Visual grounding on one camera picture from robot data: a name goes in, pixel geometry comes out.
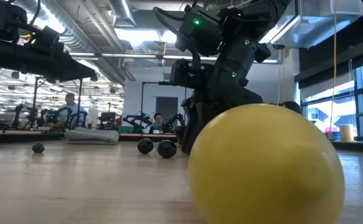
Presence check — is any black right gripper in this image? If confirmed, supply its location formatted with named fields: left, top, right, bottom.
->
left=180, top=35, right=271, bottom=156

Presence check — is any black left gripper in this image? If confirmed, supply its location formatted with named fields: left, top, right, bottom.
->
left=0, top=42, right=96, bottom=83

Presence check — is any yellow lemon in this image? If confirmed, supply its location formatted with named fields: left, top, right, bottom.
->
left=187, top=103, right=346, bottom=224

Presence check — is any small dark berry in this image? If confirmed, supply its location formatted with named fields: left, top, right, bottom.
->
left=31, top=142, right=45, bottom=154

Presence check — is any person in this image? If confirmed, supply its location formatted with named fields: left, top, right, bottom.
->
left=149, top=112, right=169, bottom=134
left=282, top=100, right=303, bottom=115
left=58, top=92, right=88, bottom=129

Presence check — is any grey door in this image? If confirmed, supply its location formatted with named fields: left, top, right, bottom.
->
left=155, top=96, right=179, bottom=125

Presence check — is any long ceiling light bar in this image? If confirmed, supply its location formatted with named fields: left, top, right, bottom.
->
left=68, top=52, right=283, bottom=65

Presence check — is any grey folded cloth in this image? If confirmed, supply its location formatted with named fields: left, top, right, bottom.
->
left=63, top=128, right=120, bottom=146

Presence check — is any green box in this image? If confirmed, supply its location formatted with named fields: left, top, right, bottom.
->
left=117, top=125, right=136, bottom=135

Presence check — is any yellow cylindrical bin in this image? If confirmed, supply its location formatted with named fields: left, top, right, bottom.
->
left=339, top=123, right=355, bottom=143

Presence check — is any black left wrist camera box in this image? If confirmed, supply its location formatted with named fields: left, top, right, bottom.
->
left=29, top=26, right=61, bottom=54

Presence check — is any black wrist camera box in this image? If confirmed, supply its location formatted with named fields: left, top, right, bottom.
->
left=29, top=26, right=61, bottom=54
left=170, top=58, right=208, bottom=88

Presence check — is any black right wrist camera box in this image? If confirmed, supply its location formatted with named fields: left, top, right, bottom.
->
left=170, top=58, right=208, bottom=88

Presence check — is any black aluminium table frame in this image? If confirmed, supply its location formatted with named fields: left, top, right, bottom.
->
left=0, top=130, right=363, bottom=154

